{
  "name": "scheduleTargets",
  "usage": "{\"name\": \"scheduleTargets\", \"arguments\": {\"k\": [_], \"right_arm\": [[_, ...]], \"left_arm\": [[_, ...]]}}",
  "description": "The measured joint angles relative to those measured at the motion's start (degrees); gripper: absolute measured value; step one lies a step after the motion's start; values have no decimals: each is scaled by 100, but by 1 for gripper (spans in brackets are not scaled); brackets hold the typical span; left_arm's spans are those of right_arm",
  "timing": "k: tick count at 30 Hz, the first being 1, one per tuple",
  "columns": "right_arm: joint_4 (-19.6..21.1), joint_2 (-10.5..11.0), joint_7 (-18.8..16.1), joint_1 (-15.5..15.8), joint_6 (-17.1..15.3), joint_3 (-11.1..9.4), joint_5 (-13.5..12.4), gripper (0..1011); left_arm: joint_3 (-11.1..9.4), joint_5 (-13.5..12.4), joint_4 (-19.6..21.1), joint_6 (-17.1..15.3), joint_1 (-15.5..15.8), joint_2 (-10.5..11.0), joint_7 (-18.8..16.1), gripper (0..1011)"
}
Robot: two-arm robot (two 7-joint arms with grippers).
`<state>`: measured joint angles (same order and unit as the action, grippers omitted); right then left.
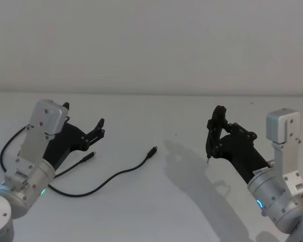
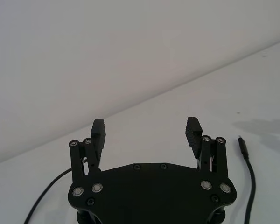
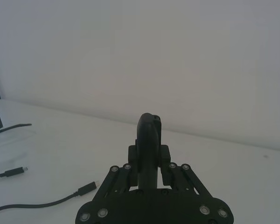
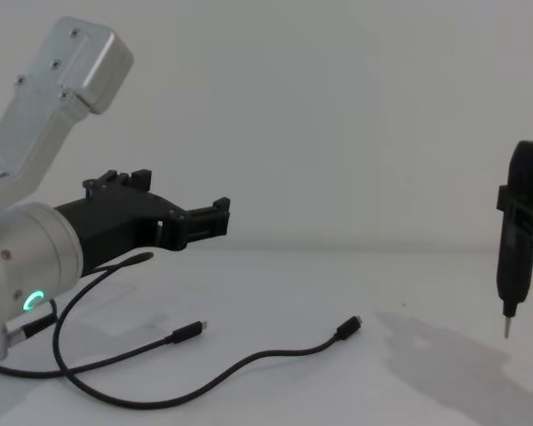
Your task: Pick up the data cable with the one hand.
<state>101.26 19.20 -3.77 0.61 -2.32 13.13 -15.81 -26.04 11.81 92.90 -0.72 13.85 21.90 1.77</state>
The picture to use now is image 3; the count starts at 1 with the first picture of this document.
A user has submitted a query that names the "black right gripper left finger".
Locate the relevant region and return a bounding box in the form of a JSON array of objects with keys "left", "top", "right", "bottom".
[{"left": 92, "top": 112, "right": 159, "bottom": 204}]

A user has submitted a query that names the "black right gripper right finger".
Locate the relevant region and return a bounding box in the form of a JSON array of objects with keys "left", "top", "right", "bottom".
[{"left": 153, "top": 114, "right": 216, "bottom": 199}]

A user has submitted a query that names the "white table cloth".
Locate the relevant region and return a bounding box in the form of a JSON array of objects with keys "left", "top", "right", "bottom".
[{"left": 0, "top": 99, "right": 280, "bottom": 224}]

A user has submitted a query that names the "thin black strip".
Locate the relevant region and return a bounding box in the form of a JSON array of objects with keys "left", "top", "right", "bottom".
[{"left": 0, "top": 123, "right": 33, "bottom": 138}]

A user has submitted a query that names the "black cable with long plug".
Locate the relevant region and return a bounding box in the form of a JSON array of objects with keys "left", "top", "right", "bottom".
[{"left": 0, "top": 180, "right": 101, "bottom": 217}]

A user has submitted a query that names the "black cable with short plug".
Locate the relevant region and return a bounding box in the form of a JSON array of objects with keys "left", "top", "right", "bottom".
[{"left": 0, "top": 166, "right": 29, "bottom": 180}]

